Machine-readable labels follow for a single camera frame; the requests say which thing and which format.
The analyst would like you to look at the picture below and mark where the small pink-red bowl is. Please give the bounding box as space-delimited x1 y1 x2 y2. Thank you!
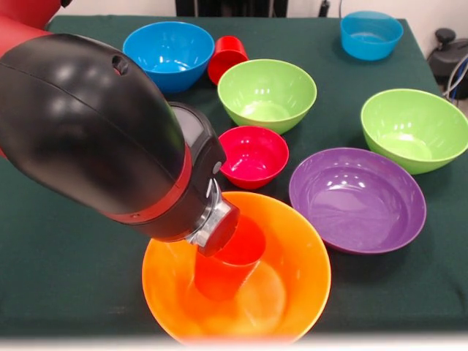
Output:
218 126 290 190

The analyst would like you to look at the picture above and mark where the large yellow-orange bowl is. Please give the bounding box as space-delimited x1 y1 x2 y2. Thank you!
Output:
141 191 332 347

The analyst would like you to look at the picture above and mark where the green bowl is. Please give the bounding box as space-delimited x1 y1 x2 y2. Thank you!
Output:
216 58 318 135
360 88 468 176

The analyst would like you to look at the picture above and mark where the orange cup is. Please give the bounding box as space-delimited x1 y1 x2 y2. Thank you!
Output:
193 215 267 301

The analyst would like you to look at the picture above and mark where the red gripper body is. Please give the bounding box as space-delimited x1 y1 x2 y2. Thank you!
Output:
197 208 241 258

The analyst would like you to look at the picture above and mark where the dark green table cloth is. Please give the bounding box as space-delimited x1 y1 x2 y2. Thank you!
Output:
0 14 468 336

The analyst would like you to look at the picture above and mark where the red cup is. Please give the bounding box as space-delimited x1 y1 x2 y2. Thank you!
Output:
207 35 249 86

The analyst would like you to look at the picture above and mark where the small light blue bowl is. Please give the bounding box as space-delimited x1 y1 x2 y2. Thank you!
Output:
339 10 404 61

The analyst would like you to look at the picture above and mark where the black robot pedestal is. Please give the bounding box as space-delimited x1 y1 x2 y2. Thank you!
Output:
175 0 290 18

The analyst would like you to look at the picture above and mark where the tangle of cables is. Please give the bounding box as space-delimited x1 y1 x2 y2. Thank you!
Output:
442 54 468 102

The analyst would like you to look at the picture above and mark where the purple bowl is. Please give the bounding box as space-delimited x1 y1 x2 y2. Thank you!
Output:
288 147 427 255

